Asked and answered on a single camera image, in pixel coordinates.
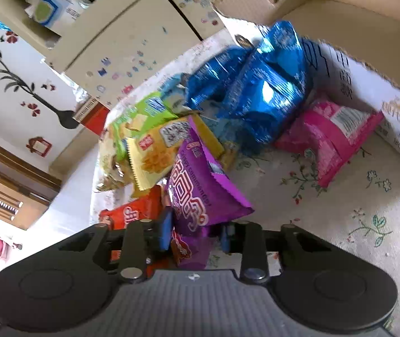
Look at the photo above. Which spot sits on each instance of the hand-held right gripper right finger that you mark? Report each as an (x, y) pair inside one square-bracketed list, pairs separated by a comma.
[(226, 240)]

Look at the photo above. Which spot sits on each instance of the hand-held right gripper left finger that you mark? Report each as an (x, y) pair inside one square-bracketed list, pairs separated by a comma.
[(166, 230)]

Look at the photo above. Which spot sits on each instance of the orange snack packet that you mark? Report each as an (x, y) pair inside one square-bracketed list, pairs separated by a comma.
[(133, 214)]

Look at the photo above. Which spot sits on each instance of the purple snack packet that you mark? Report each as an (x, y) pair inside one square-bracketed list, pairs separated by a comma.
[(200, 182)]

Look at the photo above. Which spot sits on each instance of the yellow waffle packet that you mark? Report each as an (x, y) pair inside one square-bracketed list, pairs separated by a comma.
[(151, 161)]

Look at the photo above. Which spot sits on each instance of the beige snack packet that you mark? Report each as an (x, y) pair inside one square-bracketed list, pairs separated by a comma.
[(110, 168)]

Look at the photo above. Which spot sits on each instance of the green cracker packet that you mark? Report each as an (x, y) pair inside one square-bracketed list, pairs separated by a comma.
[(129, 126)]

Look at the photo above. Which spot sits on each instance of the light blue snack packet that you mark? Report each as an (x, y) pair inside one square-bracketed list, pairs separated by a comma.
[(226, 130), (173, 91)]

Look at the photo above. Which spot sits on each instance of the pink snack packet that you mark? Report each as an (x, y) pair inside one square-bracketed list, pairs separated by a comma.
[(319, 137)]

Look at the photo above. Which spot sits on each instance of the blue foil snack bag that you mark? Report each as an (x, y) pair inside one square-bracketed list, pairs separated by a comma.
[(266, 87), (214, 77)]

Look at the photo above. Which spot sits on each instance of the cardboard box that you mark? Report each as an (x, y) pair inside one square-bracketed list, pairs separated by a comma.
[(361, 24)]

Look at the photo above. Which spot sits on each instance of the red patterned box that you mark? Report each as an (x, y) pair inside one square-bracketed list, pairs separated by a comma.
[(96, 123)]

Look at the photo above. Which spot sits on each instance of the floral tablecloth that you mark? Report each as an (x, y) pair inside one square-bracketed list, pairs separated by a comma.
[(361, 189)]

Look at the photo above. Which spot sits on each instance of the cream cabinet with stickers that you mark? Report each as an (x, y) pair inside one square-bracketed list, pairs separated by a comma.
[(115, 42)]

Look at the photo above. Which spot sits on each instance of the blue and white carton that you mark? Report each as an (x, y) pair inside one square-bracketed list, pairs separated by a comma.
[(50, 5)]

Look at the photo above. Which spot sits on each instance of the red house wall sticker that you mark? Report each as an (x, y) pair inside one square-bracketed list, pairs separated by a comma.
[(38, 146)]

